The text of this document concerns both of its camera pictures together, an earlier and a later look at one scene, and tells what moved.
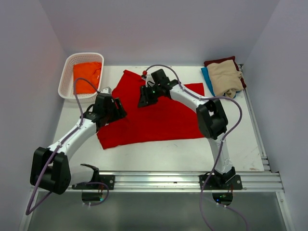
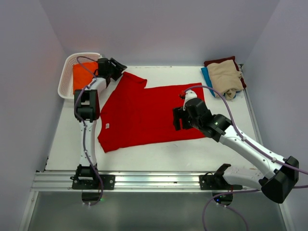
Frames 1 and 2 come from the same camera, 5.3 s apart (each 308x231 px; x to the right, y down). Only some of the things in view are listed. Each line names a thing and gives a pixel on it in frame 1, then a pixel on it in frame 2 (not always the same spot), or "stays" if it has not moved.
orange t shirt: x=90 y=71 stays
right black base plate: x=214 y=183 stays
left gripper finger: x=117 y=110 to x=115 y=73
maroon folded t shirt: x=206 y=63 stays
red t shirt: x=164 y=120 stays
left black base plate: x=98 y=182 stays
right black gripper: x=145 y=100 to x=179 y=113
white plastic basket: x=66 y=87 stays
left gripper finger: x=118 y=111 to x=120 y=67
